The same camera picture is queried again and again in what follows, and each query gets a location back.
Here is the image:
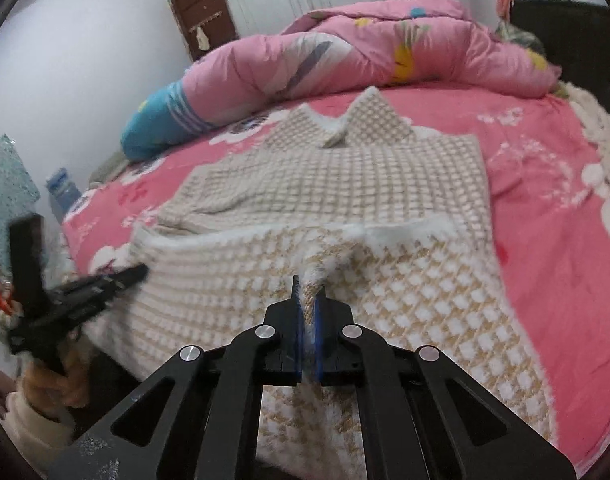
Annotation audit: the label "beige white houndstooth knit coat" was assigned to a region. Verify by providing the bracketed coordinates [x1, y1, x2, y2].
[83, 84, 559, 480]

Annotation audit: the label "cream left sleeve forearm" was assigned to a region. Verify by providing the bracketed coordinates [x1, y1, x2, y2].
[0, 391, 75, 477]

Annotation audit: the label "person's left hand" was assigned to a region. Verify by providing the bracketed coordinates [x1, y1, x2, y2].
[20, 347, 89, 418]

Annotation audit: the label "blue water bottle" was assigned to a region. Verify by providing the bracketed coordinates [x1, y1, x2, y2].
[46, 168, 81, 222]

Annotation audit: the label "teal patterned mat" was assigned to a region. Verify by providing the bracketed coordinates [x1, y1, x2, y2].
[0, 134, 40, 270]

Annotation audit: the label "pink floral bed blanket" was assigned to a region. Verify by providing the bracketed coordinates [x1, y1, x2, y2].
[63, 84, 610, 478]

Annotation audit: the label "brown wooden door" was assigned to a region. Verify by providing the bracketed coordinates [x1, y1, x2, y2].
[171, 0, 239, 61]

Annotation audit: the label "cream fleece garment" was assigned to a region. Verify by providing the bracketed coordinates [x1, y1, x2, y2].
[559, 80, 610, 212]

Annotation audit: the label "pink patterned quilt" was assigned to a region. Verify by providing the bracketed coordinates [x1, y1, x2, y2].
[120, 0, 561, 162]

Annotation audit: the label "black padded headboard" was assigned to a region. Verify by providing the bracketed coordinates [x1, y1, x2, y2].
[510, 0, 610, 113]

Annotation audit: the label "pink cloth on headboard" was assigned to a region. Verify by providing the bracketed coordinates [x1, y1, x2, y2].
[496, 0, 514, 22]

